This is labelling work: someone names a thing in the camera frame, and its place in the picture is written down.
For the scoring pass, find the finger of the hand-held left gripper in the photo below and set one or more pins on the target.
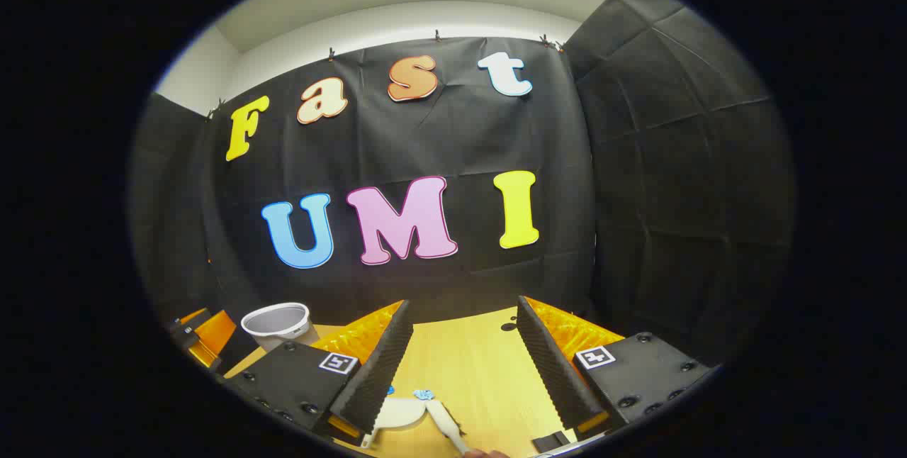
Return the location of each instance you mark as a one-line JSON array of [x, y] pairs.
[[183, 334], [215, 332]]

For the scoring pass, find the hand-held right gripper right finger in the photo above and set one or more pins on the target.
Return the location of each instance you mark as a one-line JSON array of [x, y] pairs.
[[553, 366]]

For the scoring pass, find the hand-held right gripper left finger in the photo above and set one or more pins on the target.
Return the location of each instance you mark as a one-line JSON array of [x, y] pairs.
[[375, 373]]

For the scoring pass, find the white dustpan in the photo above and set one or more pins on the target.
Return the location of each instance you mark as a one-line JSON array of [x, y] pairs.
[[400, 414]]

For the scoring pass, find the light blue paper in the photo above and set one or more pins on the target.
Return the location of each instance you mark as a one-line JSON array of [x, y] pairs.
[[424, 394]]

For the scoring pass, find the white garbage bin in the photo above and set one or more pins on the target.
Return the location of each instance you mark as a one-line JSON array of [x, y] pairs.
[[280, 327]]

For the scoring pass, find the small white broom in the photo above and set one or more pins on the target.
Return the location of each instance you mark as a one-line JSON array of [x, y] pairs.
[[445, 421]]

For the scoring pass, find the wooden desktop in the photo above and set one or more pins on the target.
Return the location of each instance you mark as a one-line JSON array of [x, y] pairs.
[[475, 366]]

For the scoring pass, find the black backdrop cloth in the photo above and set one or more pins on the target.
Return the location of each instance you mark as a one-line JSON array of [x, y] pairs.
[[460, 139]]

